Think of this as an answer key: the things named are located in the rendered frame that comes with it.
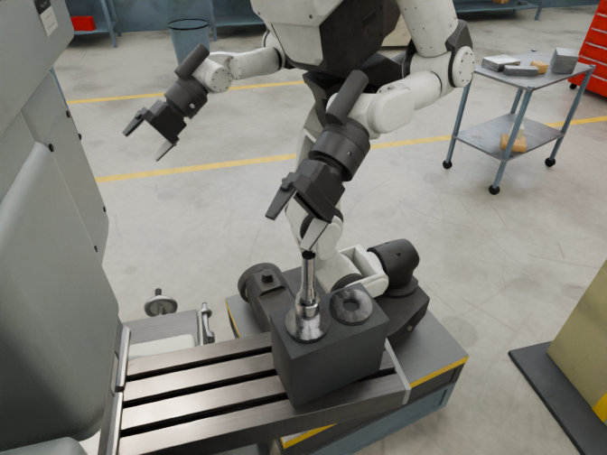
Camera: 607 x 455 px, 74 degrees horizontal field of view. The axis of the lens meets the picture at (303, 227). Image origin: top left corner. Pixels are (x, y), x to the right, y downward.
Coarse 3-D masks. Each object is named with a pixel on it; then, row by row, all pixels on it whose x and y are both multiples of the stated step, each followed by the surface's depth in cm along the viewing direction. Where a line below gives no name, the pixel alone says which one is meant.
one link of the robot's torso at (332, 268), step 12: (336, 228) 118; (300, 240) 131; (324, 240) 119; (336, 240) 121; (324, 252) 122; (336, 252) 126; (324, 264) 130; (336, 264) 136; (348, 264) 141; (324, 276) 137; (336, 276) 140; (348, 276) 141; (360, 276) 144; (324, 288) 146; (336, 288) 142
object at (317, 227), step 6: (312, 222) 72; (318, 222) 71; (324, 222) 71; (312, 228) 71; (318, 228) 71; (324, 228) 70; (306, 234) 71; (312, 234) 71; (318, 234) 70; (306, 240) 71; (312, 240) 70; (300, 246) 71; (306, 246) 70; (312, 246) 70
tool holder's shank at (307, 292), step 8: (304, 256) 68; (312, 256) 68; (304, 264) 69; (312, 264) 69; (304, 272) 70; (312, 272) 70; (304, 280) 71; (312, 280) 71; (304, 288) 73; (312, 288) 73; (304, 296) 74; (312, 296) 74
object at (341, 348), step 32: (352, 288) 89; (288, 320) 80; (320, 320) 80; (352, 320) 80; (384, 320) 82; (288, 352) 76; (320, 352) 78; (352, 352) 83; (288, 384) 84; (320, 384) 85
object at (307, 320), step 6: (318, 306) 76; (300, 312) 76; (306, 312) 75; (312, 312) 75; (318, 312) 77; (300, 318) 77; (306, 318) 76; (312, 318) 76; (318, 318) 78; (300, 324) 78; (306, 324) 77; (312, 324) 78
